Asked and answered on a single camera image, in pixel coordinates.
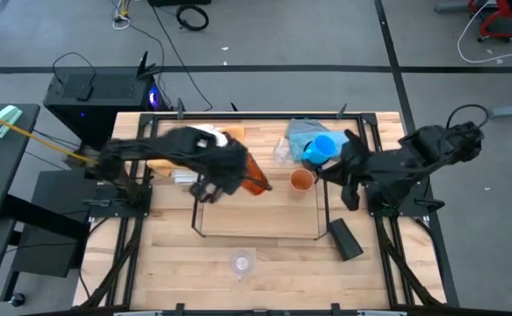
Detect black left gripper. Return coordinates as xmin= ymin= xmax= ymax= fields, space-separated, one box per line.
xmin=180 ymin=126 xmax=274 ymax=204

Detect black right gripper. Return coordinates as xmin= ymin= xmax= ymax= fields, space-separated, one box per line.
xmin=316 ymin=128 xmax=379 ymax=212

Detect orange translucent tumbler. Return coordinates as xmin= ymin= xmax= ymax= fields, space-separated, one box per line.
xmin=237 ymin=139 xmax=270 ymax=197

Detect clear glass cup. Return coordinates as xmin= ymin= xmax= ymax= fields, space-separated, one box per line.
xmin=272 ymin=137 xmax=292 ymax=164

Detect white cloth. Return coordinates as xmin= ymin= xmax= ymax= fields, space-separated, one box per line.
xmin=189 ymin=124 xmax=230 ymax=148

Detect blue plastic mug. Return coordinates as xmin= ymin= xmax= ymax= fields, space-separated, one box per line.
xmin=301 ymin=134 xmax=338 ymax=166

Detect peach plastic cup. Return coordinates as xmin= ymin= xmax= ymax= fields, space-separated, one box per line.
xmin=289 ymin=168 xmax=316 ymax=193

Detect clear acrylic tray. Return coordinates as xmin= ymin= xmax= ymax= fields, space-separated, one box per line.
xmin=189 ymin=168 xmax=332 ymax=243

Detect tall black tumbler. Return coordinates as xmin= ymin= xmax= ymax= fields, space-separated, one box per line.
xmin=328 ymin=218 xmax=364 ymax=262

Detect small clear glass mug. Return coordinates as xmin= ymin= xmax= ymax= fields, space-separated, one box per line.
xmin=229 ymin=248 xmax=255 ymax=282

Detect yellow cloth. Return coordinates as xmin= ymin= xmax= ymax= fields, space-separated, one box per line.
xmin=146 ymin=125 xmax=246 ymax=177

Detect light blue cloth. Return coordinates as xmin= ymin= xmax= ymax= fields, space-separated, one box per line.
xmin=288 ymin=130 xmax=353 ymax=162

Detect grey cloth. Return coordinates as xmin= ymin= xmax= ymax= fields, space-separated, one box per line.
xmin=285 ymin=117 xmax=331 ymax=140

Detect black wifi antenna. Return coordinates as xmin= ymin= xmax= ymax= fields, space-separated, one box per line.
xmin=135 ymin=51 xmax=162 ymax=80

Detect black computer tower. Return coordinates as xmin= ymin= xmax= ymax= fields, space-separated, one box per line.
xmin=43 ymin=65 xmax=171 ymax=148

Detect small black box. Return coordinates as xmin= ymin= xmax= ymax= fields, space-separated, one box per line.
xmin=75 ymin=83 xmax=94 ymax=101

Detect black cabinet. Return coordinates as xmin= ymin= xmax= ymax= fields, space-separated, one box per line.
xmin=11 ymin=169 xmax=90 ymax=278

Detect black desk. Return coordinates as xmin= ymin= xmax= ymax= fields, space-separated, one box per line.
xmin=0 ymin=103 xmax=41 ymax=224

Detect mint green stapler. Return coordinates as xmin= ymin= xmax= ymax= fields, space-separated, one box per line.
xmin=0 ymin=104 xmax=23 ymax=140

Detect black aluminium table frame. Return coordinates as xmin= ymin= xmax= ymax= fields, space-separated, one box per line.
xmin=79 ymin=103 xmax=458 ymax=316

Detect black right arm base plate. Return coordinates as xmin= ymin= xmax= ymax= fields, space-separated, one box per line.
xmin=364 ymin=183 xmax=445 ymax=217

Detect long black floor cable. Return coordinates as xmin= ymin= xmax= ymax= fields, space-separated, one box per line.
xmin=148 ymin=3 xmax=215 ymax=111

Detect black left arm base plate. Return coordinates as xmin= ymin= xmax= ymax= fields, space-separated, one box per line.
xmin=89 ymin=183 xmax=154 ymax=219

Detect black coiled cable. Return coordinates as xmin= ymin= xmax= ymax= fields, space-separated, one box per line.
xmin=175 ymin=4 xmax=210 ymax=32

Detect white floor cable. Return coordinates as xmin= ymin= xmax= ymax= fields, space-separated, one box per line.
xmin=456 ymin=0 xmax=512 ymax=65

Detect white and yellow cable bundle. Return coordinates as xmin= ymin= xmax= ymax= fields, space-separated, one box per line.
xmin=111 ymin=0 xmax=132 ymax=31

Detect black tower cable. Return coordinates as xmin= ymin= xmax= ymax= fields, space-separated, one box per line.
xmin=52 ymin=51 xmax=97 ymax=84

